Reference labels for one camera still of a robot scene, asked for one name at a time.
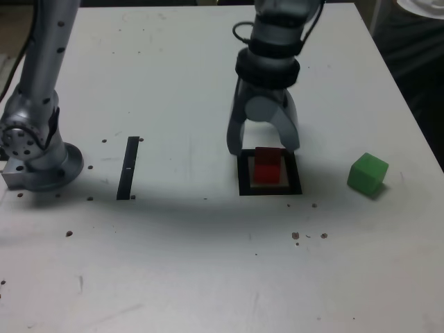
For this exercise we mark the green cube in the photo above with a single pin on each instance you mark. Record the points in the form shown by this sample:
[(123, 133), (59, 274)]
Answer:
[(366, 175)]

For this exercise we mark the red cube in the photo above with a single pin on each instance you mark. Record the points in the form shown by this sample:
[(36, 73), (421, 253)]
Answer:
[(267, 170)]

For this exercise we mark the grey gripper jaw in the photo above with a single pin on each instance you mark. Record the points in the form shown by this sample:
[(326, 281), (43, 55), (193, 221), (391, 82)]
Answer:
[(235, 135), (288, 125)]

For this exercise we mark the black tape strip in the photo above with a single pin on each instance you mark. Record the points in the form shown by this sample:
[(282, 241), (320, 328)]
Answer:
[(127, 166)]

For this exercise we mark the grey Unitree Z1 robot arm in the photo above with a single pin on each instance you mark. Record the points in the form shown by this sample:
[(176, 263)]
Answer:
[(34, 114)]

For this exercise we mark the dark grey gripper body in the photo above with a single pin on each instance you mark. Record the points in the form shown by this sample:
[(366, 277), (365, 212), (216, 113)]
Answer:
[(267, 92)]

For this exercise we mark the person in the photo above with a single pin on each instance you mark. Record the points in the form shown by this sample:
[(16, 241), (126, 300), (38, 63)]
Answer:
[(416, 52)]

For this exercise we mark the black tape square outline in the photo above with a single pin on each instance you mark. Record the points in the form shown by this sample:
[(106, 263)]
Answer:
[(243, 184)]

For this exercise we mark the white furniture leg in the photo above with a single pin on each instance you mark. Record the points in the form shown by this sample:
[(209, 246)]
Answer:
[(374, 15)]

